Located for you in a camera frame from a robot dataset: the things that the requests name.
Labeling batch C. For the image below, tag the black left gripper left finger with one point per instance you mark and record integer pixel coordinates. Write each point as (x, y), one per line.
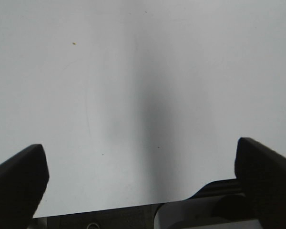
(23, 181)

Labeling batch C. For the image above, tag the white microwave door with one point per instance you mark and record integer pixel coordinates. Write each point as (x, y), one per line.
(139, 101)

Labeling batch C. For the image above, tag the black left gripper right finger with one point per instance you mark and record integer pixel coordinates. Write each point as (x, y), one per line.
(262, 174)

